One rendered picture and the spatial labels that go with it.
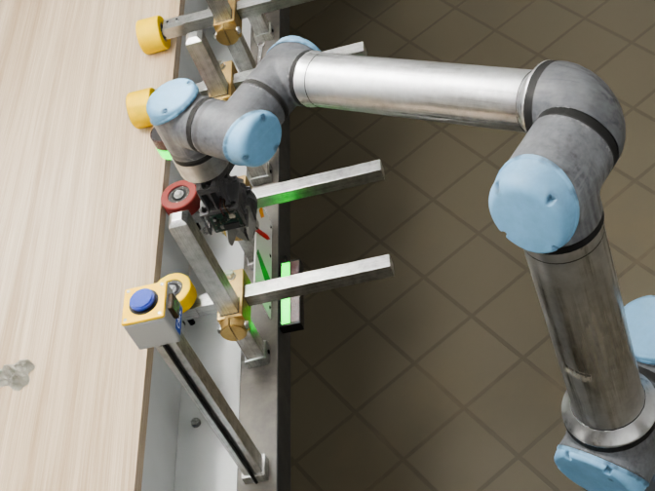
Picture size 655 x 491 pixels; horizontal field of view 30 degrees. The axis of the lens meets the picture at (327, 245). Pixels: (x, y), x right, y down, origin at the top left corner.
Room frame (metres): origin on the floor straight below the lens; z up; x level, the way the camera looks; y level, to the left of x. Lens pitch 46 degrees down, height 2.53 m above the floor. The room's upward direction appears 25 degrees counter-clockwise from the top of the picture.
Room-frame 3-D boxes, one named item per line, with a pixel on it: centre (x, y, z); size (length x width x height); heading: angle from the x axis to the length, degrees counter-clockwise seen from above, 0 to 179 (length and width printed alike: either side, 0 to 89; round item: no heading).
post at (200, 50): (2.05, 0.07, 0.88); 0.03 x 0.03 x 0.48; 73
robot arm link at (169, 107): (1.58, 0.13, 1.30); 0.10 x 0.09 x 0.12; 38
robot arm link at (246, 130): (1.50, 0.05, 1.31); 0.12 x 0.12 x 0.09; 38
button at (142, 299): (1.32, 0.29, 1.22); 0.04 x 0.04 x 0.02
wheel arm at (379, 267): (1.58, 0.11, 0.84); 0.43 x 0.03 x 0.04; 73
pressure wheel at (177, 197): (1.88, 0.23, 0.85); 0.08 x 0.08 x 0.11
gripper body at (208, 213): (1.58, 0.13, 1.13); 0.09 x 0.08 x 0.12; 163
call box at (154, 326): (1.32, 0.29, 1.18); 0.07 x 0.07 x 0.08; 73
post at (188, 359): (1.32, 0.29, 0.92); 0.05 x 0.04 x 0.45; 163
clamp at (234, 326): (1.59, 0.21, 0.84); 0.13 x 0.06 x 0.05; 163
